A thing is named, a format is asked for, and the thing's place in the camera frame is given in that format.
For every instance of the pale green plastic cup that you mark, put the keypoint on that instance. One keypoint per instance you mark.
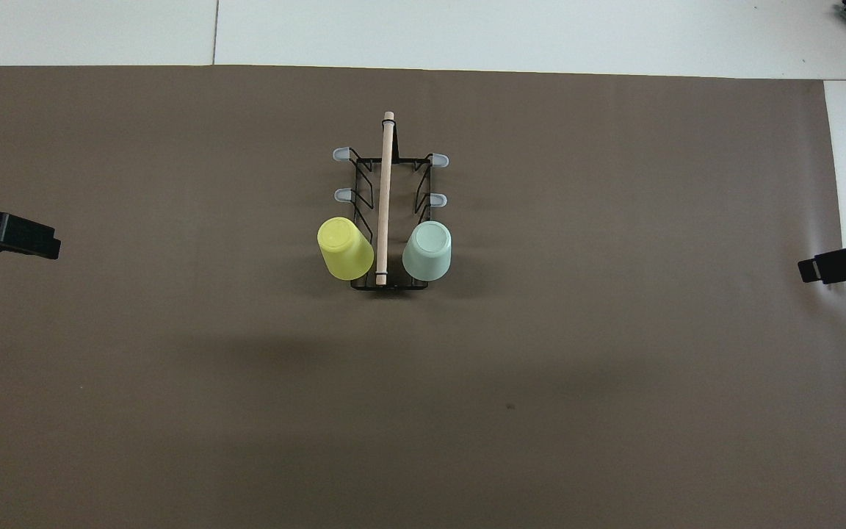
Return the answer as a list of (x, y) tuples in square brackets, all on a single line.
[(428, 253)]

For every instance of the yellow plastic cup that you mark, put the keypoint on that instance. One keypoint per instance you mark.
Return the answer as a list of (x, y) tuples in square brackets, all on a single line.
[(346, 250)]

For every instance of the brown table mat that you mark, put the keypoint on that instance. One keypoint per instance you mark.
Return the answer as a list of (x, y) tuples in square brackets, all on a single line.
[(173, 367)]

